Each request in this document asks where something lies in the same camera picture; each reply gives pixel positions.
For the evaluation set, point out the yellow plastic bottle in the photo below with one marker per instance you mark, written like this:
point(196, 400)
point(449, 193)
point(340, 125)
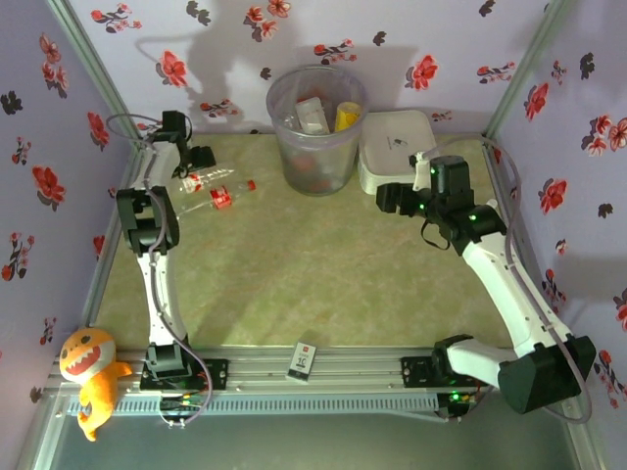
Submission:
point(348, 116)

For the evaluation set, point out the clear bottle with red print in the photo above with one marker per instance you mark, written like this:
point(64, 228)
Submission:
point(312, 116)

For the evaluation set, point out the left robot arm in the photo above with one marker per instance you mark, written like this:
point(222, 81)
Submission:
point(159, 294)

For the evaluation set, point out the translucent grey plastic bin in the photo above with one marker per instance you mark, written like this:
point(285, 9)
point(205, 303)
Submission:
point(313, 156)

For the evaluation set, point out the small white bottle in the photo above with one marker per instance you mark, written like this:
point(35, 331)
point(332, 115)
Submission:
point(493, 203)

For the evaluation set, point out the white lidded plastic container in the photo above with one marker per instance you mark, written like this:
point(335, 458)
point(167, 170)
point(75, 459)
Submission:
point(382, 156)

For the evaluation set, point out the black and white card box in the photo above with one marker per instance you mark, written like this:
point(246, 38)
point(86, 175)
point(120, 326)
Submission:
point(302, 363)

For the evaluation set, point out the orange shark plush toy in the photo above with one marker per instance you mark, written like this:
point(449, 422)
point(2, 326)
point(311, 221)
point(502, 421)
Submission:
point(83, 362)

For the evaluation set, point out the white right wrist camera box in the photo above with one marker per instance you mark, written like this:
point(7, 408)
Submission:
point(421, 171)

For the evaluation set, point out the aluminium table side rail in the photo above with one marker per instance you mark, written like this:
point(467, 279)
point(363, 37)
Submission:
point(105, 274)
point(504, 193)

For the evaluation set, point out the aluminium frame post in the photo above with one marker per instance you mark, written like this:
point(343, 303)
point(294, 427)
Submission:
point(528, 63)
point(95, 66)

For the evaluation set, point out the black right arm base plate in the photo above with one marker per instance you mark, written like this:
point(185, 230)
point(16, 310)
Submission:
point(416, 372)

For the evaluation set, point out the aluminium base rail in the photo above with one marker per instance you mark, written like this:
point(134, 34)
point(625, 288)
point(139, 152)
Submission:
point(352, 364)

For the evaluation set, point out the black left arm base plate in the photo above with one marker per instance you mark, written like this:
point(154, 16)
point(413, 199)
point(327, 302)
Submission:
point(215, 374)

